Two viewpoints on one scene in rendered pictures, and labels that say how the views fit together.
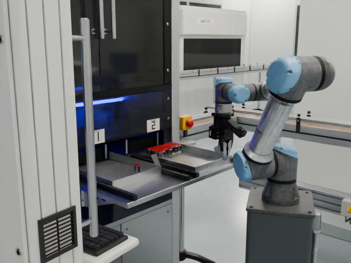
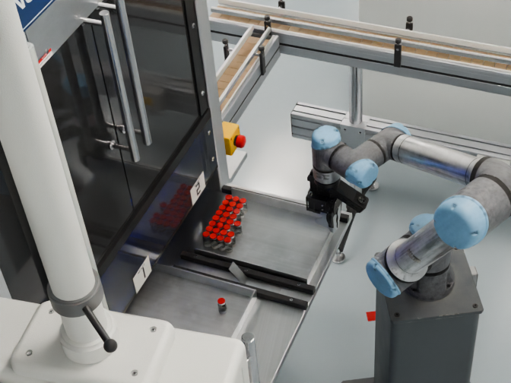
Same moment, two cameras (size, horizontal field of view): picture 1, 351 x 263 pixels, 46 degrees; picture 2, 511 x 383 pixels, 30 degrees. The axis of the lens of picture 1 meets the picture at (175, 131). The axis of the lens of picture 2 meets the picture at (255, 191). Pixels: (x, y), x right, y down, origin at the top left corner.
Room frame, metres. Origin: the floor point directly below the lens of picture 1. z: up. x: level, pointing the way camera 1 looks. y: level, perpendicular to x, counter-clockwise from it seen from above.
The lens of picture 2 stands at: (0.06, 0.48, 2.88)
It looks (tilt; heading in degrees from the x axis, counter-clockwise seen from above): 44 degrees down; 344
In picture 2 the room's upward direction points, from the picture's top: 6 degrees counter-clockwise
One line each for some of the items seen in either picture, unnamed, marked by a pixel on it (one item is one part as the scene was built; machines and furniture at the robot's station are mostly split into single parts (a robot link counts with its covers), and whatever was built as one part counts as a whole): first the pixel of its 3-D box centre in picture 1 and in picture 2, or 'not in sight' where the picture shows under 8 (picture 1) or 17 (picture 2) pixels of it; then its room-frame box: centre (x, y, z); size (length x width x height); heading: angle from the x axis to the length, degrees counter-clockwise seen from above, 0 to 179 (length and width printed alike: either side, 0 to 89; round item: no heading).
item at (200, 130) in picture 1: (196, 124); (223, 92); (2.50, -0.13, 0.92); 0.69 x 0.16 x 0.16; 138
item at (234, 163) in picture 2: (178, 143); (219, 162); (2.23, -0.02, 0.87); 0.14 x 0.13 x 0.02; 48
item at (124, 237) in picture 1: (69, 227); not in sight; (1.28, 0.35, 0.82); 0.40 x 0.14 x 0.02; 55
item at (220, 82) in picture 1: (224, 90); (327, 149); (1.79, -0.21, 1.21); 0.09 x 0.08 x 0.11; 22
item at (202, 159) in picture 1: (185, 157); (268, 235); (1.85, -0.04, 0.90); 0.34 x 0.26 x 0.04; 47
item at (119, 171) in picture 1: (110, 168); (179, 313); (1.68, 0.27, 0.90); 0.34 x 0.26 x 0.04; 48
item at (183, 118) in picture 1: (183, 122); (225, 137); (2.19, -0.04, 1.00); 0.08 x 0.07 x 0.07; 48
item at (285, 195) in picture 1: (281, 188); (428, 269); (1.60, -0.43, 0.84); 0.15 x 0.15 x 0.10
